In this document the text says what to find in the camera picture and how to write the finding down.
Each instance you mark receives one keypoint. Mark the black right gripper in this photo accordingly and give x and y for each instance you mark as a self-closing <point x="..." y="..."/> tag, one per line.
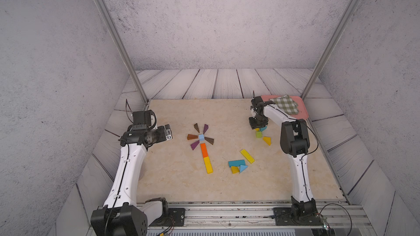
<point x="252" y="125"/>

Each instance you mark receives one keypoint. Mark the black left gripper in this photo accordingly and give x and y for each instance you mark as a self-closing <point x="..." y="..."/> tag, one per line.
<point x="162" y="135"/>

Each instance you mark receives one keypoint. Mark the green small cube block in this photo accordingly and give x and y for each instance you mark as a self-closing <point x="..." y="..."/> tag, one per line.
<point x="259" y="134"/>

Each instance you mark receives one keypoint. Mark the brown small wooden block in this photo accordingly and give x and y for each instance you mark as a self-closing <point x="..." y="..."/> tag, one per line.
<point x="192" y="137"/>

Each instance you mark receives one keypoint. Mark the yellow triangle wooden block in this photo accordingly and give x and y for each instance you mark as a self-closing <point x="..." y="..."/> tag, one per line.
<point x="267" y="140"/>

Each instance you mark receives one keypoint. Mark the purple rectangular wooden block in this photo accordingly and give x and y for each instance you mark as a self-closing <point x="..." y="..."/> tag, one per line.
<point x="194" y="145"/>

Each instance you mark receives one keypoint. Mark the orange long wooden block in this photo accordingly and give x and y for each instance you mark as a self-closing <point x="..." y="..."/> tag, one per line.
<point x="204" y="150"/>

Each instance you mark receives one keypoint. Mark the lime green long block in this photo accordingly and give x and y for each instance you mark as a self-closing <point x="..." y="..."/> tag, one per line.
<point x="247" y="156"/>

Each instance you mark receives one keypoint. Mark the brown slanted wooden block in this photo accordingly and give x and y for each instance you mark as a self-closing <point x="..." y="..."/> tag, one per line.
<point x="210" y="140"/>

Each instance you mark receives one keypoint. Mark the teal long wooden block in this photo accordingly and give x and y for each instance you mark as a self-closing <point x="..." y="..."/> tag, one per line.
<point x="236" y="163"/>

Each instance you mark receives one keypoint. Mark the light blue triangle block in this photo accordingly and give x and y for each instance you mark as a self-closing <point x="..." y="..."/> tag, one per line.
<point x="242" y="168"/>

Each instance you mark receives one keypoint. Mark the yellow long wooden block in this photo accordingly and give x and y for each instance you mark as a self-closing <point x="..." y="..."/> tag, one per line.
<point x="208" y="165"/>

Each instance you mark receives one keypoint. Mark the yellow small cube block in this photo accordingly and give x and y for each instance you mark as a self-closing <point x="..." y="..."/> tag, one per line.
<point x="235" y="169"/>

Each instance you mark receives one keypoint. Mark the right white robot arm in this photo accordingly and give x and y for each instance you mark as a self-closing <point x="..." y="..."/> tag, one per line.
<point x="295" y="143"/>

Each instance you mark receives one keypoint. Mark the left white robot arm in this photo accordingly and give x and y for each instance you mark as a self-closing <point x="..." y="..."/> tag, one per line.
<point x="120" y="215"/>

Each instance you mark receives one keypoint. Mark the green checkered cloth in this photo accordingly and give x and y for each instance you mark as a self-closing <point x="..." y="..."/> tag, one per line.
<point x="287" y="104"/>

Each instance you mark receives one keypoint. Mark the pink tray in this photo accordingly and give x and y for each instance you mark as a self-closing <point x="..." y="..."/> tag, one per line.
<point x="303" y="114"/>

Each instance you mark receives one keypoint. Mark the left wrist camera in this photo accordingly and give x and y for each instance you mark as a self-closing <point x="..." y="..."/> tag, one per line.
<point x="145" y="120"/>

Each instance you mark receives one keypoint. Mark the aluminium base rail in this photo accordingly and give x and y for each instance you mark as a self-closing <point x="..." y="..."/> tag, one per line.
<point x="264" y="218"/>

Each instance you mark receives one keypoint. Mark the left aluminium frame post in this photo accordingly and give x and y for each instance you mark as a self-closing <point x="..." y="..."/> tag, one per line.
<point x="112" y="29"/>

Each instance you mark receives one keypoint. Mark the aluminium frame post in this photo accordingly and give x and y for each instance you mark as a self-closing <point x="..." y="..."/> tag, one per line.
<point x="328" y="50"/>
<point x="112" y="29"/>

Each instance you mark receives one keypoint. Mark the right aluminium frame post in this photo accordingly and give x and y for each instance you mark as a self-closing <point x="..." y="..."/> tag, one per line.
<point x="328" y="50"/>

